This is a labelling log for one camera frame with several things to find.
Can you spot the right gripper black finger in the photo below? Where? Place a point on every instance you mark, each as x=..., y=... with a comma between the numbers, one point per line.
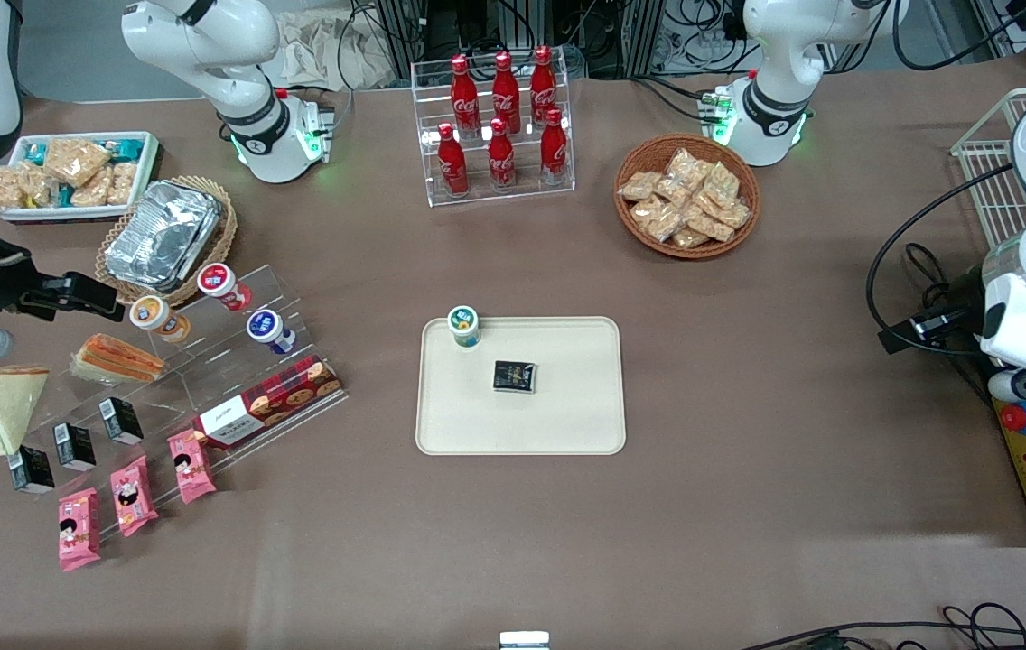
x=70, y=307
x=88, y=289

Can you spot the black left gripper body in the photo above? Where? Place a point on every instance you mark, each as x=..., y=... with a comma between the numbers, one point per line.
x=962, y=299

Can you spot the triangle white bread sandwich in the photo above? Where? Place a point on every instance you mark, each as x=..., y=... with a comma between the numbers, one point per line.
x=3, y=406

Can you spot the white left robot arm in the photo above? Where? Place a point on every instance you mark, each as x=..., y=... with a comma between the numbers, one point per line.
x=779, y=54

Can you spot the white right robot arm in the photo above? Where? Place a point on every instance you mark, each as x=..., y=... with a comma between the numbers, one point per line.
x=206, y=45

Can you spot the orange filled packed sandwich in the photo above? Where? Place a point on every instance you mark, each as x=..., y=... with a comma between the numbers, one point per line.
x=116, y=359

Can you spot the beige plastic tray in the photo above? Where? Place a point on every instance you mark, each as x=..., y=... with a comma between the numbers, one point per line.
x=567, y=406

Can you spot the orange lid yogurt cup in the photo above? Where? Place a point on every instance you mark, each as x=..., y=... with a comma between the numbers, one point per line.
x=156, y=317

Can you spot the clear rice cracker packet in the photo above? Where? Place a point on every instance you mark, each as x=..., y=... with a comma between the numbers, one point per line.
x=5, y=189
x=41, y=188
x=91, y=191
x=122, y=182
x=76, y=160

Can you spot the silver foil container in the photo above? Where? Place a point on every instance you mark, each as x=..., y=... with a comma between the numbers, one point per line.
x=161, y=235

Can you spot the small black drink carton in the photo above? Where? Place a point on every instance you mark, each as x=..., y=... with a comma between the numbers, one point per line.
x=31, y=470
x=120, y=421
x=515, y=376
x=75, y=446

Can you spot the teal snack packet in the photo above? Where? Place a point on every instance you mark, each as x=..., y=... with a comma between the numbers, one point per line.
x=127, y=145
x=34, y=151

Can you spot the white rectangular snack bin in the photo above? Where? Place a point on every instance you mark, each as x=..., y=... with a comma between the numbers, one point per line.
x=147, y=171

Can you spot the red lid yogurt cup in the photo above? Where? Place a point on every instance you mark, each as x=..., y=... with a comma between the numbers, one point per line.
x=222, y=283

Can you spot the oval wicker basket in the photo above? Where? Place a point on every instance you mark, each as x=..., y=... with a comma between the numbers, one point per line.
x=215, y=244

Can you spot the clear acrylic stepped stand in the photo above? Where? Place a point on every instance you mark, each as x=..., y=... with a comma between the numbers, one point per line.
x=224, y=370

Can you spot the blue lid yogurt cup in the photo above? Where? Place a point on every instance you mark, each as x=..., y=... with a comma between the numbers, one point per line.
x=270, y=330

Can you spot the pink snack pack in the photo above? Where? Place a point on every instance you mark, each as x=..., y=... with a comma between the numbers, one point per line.
x=191, y=466
x=133, y=496
x=79, y=529

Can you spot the red cookie box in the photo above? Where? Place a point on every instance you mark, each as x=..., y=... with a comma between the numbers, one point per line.
x=269, y=403

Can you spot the clear nut brittle packet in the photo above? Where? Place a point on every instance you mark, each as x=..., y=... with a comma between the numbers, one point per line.
x=710, y=223
x=648, y=211
x=690, y=238
x=639, y=186
x=672, y=192
x=722, y=183
x=664, y=226
x=686, y=167
x=735, y=215

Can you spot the beige crumpled cloth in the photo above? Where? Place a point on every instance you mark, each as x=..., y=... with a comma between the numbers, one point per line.
x=323, y=50

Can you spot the round brown wicker basket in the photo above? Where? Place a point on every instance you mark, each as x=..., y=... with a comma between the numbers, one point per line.
x=635, y=158

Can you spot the green lid yogurt cup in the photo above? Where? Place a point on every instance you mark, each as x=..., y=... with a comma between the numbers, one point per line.
x=464, y=326

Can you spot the red cola bottle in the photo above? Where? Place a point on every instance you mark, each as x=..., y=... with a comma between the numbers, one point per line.
x=452, y=162
x=500, y=158
x=554, y=150
x=463, y=86
x=505, y=83
x=543, y=79

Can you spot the clear acrylic bottle rack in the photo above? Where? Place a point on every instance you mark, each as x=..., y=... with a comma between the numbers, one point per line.
x=522, y=194

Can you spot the small white grey device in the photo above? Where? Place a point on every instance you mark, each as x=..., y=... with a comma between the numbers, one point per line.
x=524, y=641

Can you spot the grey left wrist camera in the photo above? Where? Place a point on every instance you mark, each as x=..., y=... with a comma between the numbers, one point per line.
x=1005, y=386

